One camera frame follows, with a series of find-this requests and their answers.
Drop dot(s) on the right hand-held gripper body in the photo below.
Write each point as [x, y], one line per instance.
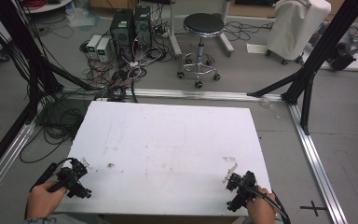
[242, 189]

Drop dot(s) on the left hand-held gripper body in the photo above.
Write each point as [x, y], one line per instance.
[71, 182]

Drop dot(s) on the person's right hand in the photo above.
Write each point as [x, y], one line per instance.
[261, 207]

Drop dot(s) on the person's left hand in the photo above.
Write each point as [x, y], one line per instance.
[43, 199]

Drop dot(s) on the person's left sleeve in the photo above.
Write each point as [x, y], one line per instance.
[40, 220]

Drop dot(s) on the white bench power supply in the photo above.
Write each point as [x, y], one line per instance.
[103, 49]
[93, 45]

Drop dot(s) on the white paper sheet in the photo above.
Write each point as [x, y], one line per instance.
[256, 48]

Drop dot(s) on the large black computer tower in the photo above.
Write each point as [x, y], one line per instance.
[121, 31]

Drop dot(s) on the clear plastic bag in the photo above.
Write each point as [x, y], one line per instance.
[80, 17]

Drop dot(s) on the small black computer tower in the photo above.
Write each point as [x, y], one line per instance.
[143, 26]

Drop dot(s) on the black round stool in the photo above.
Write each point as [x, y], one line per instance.
[202, 25]

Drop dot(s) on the white covered cart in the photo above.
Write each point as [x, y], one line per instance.
[295, 28]

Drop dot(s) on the round white table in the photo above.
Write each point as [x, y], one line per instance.
[48, 6]

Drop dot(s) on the black device on board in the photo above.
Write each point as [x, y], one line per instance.
[343, 53]

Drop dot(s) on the long aluminium floor rail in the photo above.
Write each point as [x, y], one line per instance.
[199, 94]

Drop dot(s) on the black frame post with brace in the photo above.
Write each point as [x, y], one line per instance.
[320, 53]

